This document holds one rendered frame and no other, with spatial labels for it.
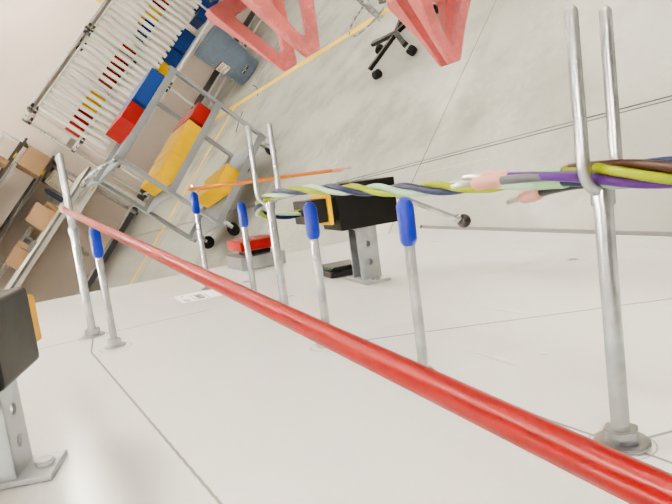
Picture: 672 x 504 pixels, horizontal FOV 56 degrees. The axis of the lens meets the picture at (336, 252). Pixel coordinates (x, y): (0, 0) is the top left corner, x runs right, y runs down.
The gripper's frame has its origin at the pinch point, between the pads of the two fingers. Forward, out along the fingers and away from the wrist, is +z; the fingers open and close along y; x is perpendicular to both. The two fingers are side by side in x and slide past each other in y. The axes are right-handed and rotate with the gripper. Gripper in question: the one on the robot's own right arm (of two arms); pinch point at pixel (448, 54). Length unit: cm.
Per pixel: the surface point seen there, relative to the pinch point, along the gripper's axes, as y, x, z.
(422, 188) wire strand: 26.7, -21.1, 6.9
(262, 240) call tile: -20.3, -17.6, 13.1
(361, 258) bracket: 0.9, -14.7, 14.8
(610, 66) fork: 36.1, -18.8, 4.0
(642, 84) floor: -105, 139, 20
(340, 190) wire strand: 18.7, -21.7, 6.6
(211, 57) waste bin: -671, 150, -113
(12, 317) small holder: 24.5, -38.6, 6.4
